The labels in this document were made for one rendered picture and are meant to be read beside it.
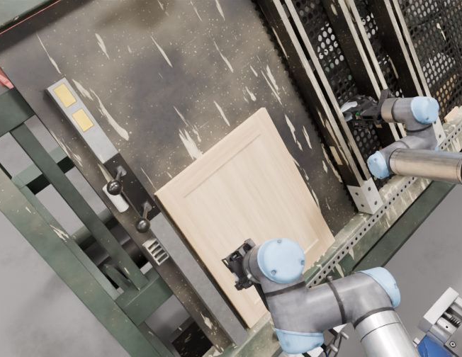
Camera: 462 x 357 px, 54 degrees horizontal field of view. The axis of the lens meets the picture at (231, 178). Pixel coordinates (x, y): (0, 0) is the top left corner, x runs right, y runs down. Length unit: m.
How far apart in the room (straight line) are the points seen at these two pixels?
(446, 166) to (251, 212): 0.59
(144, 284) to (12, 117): 0.59
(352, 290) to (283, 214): 0.73
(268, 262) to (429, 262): 2.03
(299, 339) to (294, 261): 0.13
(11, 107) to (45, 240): 0.33
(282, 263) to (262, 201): 0.70
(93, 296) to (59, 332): 1.52
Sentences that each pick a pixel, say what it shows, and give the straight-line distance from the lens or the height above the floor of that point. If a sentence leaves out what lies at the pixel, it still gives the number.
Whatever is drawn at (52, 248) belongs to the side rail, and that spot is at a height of 1.43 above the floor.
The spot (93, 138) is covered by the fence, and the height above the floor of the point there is 1.56.
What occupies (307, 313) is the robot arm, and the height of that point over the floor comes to 1.62.
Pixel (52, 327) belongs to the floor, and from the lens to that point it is 2.79.
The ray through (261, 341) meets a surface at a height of 0.88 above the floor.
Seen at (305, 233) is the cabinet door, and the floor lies 0.98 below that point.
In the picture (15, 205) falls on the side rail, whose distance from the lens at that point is 1.16.
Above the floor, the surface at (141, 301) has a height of 1.12.
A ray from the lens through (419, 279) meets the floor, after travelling 2.67.
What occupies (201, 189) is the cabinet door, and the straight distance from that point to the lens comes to 1.33.
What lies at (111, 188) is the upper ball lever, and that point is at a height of 1.54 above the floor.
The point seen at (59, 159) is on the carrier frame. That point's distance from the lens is 2.29.
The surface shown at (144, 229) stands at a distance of 1.12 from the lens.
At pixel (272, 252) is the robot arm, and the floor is 1.69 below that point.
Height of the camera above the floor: 2.37
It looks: 54 degrees down
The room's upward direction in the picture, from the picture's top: 10 degrees counter-clockwise
